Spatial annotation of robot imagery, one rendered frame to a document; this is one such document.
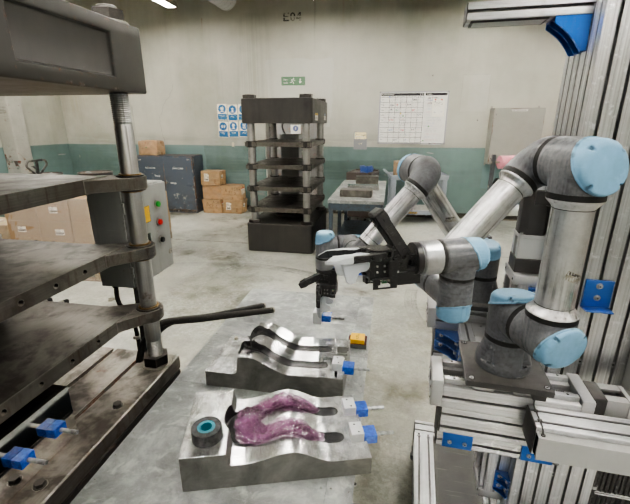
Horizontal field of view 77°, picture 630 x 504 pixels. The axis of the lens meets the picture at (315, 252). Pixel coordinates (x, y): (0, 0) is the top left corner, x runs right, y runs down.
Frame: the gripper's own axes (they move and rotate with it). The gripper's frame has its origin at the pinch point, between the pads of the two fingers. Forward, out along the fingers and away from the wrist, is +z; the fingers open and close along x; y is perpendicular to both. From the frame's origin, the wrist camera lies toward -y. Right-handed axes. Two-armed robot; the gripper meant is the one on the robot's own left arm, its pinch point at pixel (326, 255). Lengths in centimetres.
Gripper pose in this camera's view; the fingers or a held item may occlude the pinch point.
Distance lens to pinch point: 81.1
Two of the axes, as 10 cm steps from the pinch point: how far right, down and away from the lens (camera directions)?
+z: -9.8, 0.8, -1.8
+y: 0.4, 9.8, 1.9
